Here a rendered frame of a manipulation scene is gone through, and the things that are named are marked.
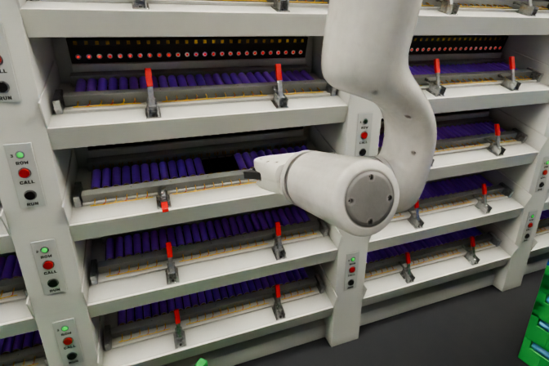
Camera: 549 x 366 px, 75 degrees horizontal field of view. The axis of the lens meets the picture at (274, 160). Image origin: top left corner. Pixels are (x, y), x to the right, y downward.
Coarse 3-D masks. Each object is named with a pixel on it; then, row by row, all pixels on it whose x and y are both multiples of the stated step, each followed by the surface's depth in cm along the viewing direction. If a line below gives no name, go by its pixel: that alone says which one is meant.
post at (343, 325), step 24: (312, 48) 95; (312, 72) 97; (336, 144) 89; (360, 240) 97; (336, 264) 97; (360, 264) 100; (336, 288) 99; (360, 288) 103; (336, 312) 102; (360, 312) 106; (336, 336) 106
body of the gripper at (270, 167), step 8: (296, 152) 62; (256, 160) 58; (264, 160) 56; (272, 160) 55; (280, 160) 54; (256, 168) 58; (264, 168) 54; (272, 168) 52; (280, 168) 51; (264, 176) 55; (272, 176) 52; (264, 184) 55; (272, 184) 52; (280, 192) 52
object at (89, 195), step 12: (168, 180) 79; (180, 180) 79; (192, 180) 80; (204, 180) 80; (216, 180) 82; (228, 180) 83; (240, 180) 84; (84, 192) 73; (96, 192) 74; (108, 192) 74; (120, 192) 75; (132, 192) 76; (144, 192) 77
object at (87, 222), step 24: (168, 144) 87; (192, 144) 90; (312, 144) 101; (72, 168) 77; (72, 192) 74; (192, 192) 80; (216, 192) 81; (240, 192) 82; (264, 192) 82; (72, 216) 71; (96, 216) 71; (120, 216) 72; (144, 216) 74; (168, 216) 76; (192, 216) 78; (216, 216) 81
